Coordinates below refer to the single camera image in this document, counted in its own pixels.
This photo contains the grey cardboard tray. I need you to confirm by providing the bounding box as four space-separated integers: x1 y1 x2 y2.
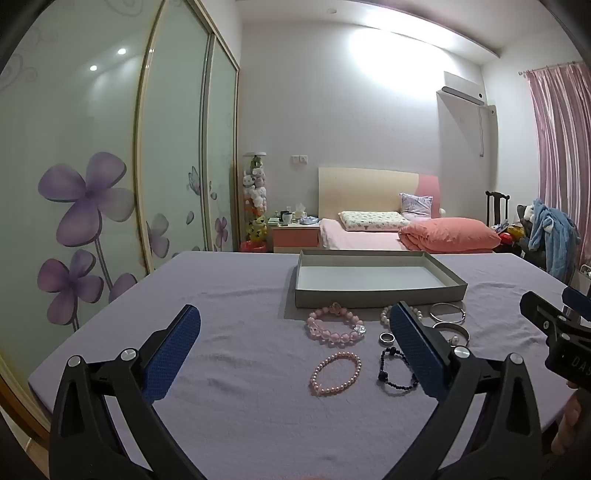
294 249 468 309

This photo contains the blue hanging garment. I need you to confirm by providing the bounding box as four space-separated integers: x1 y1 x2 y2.
529 199 581 282

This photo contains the pink and cream nightstand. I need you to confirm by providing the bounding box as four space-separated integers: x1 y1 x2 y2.
272 224 321 254

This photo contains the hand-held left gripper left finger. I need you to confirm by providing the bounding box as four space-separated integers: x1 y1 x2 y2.
48 304 208 480

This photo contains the large pink bead bracelet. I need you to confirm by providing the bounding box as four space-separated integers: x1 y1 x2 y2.
305 302 366 348

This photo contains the white air conditioner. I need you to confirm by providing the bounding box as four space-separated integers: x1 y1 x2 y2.
441 70 485 103

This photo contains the black bead bracelet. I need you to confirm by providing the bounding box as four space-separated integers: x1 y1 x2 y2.
378 347 419 394

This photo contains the pile of colourful toys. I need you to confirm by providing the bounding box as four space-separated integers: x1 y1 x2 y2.
495 222 532 250

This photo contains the silver cuff bangle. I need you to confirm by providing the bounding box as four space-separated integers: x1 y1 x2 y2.
431 323 471 347

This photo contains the clear tube of plush toys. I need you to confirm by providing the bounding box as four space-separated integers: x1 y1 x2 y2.
242 152 269 243

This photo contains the white pearl bracelet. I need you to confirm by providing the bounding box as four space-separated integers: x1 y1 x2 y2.
379 306 424 326

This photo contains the cream and pink headboard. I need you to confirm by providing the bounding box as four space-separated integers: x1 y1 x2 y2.
318 167 439 220

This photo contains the white floral pillow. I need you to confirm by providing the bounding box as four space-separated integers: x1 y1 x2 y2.
338 211 404 232

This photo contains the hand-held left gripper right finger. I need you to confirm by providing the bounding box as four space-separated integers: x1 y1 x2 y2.
389 301 543 480

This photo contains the floral glass wardrobe door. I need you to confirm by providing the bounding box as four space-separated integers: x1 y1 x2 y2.
0 0 164 444
136 0 215 273
203 34 241 252

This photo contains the dark wooden chair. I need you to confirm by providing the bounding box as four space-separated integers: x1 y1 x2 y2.
485 190 511 227

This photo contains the purple patterned pillow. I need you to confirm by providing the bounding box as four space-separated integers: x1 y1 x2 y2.
399 193 435 217

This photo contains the curtain rod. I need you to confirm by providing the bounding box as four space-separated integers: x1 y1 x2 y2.
517 59 585 77

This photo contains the small pink pearl bracelet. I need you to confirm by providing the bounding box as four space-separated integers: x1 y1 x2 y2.
309 352 362 396

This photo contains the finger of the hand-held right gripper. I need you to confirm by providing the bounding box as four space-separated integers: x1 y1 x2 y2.
519 291 571 341
562 286 591 320

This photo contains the pink curtain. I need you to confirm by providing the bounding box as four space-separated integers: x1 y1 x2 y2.
526 62 591 278

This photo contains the thin silver bangle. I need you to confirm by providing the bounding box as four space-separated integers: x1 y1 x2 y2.
429 302 466 325

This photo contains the folded salmon quilt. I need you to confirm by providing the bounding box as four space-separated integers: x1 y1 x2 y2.
398 218 502 254

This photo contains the person's right hand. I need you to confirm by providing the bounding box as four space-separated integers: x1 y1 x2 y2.
551 391 583 457

